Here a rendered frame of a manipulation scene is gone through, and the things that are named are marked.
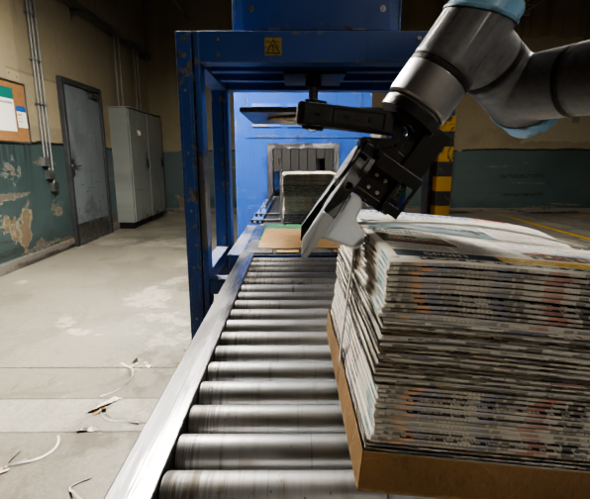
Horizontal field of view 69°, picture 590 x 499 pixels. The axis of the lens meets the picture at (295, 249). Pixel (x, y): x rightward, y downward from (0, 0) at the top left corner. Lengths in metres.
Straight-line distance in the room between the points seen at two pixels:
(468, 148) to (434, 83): 9.18
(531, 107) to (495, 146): 9.33
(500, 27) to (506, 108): 0.09
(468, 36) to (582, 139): 10.25
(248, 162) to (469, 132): 6.52
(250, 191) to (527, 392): 3.56
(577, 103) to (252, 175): 3.46
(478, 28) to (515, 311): 0.29
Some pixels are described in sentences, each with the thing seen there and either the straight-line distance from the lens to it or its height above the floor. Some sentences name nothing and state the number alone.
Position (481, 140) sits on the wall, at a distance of 9.78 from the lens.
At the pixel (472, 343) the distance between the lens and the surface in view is 0.40.
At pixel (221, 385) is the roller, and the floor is 0.80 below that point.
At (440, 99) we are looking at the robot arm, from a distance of 0.51.
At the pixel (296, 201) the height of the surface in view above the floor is 0.91.
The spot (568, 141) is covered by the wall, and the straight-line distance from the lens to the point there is 10.60.
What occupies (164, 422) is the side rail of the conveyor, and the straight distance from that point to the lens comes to 0.63.
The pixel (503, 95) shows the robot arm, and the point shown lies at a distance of 0.58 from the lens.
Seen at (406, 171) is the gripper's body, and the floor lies 1.12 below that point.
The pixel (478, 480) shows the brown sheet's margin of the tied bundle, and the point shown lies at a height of 0.85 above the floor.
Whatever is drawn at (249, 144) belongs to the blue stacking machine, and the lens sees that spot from 3.87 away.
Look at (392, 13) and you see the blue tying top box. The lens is 1.76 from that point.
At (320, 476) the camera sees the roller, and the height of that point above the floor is 0.80.
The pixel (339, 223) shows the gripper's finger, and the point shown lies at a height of 1.07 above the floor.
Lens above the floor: 1.14
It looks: 12 degrees down
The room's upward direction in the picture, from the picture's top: straight up
